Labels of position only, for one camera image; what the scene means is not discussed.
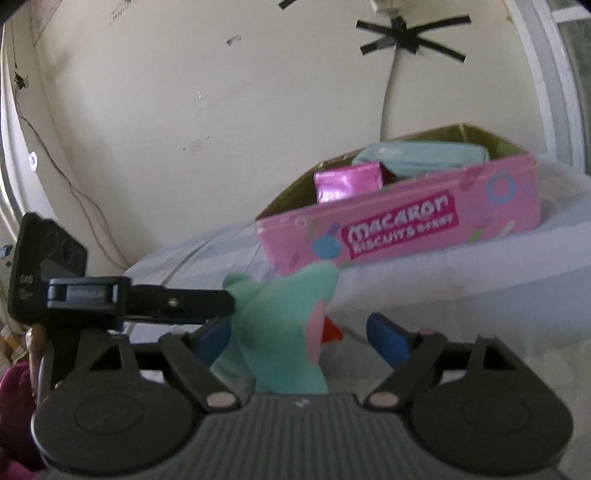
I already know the light blue pouch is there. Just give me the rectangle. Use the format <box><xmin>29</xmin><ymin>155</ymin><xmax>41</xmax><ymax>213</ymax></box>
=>
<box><xmin>351</xmin><ymin>140</ymin><xmax>491</xmax><ymax>184</ymax></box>

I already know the thin dark wall wire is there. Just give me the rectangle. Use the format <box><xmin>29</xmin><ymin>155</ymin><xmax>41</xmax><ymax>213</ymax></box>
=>
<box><xmin>11</xmin><ymin>59</ymin><xmax>132</xmax><ymax>272</ymax></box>

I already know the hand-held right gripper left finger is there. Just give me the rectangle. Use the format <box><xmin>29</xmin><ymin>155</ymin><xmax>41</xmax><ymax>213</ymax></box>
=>
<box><xmin>89</xmin><ymin>316</ymin><xmax>243</xmax><ymax>412</ymax></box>

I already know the magenta clothing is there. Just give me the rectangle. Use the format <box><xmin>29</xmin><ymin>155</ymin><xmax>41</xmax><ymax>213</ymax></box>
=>
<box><xmin>0</xmin><ymin>362</ymin><xmax>48</xmax><ymax>480</ymax></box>

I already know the pink foil packet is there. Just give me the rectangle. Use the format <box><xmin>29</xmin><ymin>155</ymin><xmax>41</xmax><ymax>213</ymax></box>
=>
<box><xmin>313</xmin><ymin>161</ymin><xmax>385</xmax><ymax>205</ymax></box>

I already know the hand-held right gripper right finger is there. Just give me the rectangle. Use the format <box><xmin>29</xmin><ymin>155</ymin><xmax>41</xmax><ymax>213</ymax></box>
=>
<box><xmin>366</xmin><ymin>312</ymin><xmax>517</xmax><ymax>411</ymax></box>

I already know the white cable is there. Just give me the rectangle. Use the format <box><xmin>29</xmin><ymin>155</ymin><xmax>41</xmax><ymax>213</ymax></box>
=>
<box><xmin>379</xmin><ymin>50</ymin><xmax>403</xmax><ymax>142</ymax></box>

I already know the mint green plush toy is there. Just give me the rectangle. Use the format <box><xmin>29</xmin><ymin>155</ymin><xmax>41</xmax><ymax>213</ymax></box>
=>
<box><xmin>209</xmin><ymin>260</ymin><xmax>343</xmax><ymax>396</ymax></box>

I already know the pink cardboard box gold inside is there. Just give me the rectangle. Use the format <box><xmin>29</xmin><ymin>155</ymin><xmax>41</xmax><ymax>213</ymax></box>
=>
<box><xmin>255</xmin><ymin>122</ymin><xmax>542</xmax><ymax>278</ymax></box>

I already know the white wall socket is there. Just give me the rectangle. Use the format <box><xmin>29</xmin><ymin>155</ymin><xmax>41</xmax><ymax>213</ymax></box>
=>
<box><xmin>368</xmin><ymin>0</ymin><xmax>408</xmax><ymax>16</ymax></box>

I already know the white window frame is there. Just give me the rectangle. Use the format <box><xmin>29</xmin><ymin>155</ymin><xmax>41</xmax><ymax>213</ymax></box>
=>
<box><xmin>505</xmin><ymin>0</ymin><xmax>591</xmax><ymax>178</ymax></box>

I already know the black tape cross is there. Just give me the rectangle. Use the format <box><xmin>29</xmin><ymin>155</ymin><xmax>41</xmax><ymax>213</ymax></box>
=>
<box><xmin>355</xmin><ymin>15</ymin><xmax>472</xmax><ymax>64</ymax></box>

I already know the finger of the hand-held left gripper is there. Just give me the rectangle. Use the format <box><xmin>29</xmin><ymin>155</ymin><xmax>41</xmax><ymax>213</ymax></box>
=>
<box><xmin>124</xmin><ymin>284</ymin><xmax>237</xmax><ymax>325</ymax></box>

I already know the person's left hand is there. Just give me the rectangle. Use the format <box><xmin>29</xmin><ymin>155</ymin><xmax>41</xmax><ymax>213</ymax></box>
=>
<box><xmin>26</xmin><ymin>323</ymin><xmax>46</xmax><ymax>371</ymax></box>

